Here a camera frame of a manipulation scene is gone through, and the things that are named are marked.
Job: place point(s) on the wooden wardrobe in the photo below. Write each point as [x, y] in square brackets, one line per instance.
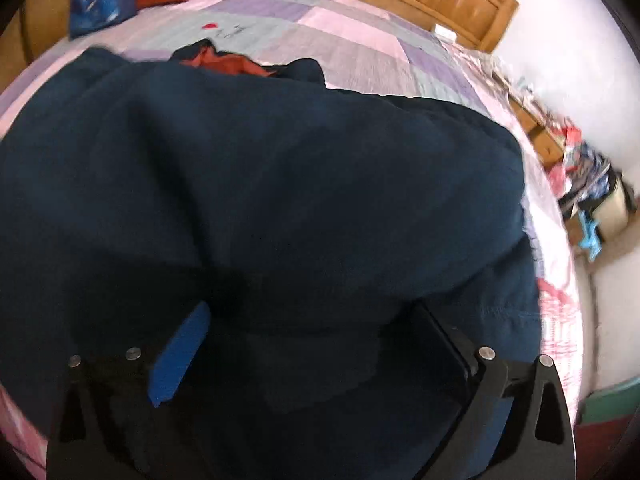
[28, 28]

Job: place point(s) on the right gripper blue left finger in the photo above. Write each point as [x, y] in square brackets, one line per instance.
[175, 359]

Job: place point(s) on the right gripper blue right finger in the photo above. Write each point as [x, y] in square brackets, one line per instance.
[451, 357]

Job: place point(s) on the dark navy winter jacket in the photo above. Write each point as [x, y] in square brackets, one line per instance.
[317, 225]

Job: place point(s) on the purple pink patchwork quilt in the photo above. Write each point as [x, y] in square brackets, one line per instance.
[518, 423]

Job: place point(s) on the wooden nightstand with drawers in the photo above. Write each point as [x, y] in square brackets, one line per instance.
[548, 147]

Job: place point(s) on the clutter pile in corner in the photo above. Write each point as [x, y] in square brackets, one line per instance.
[596, 202]

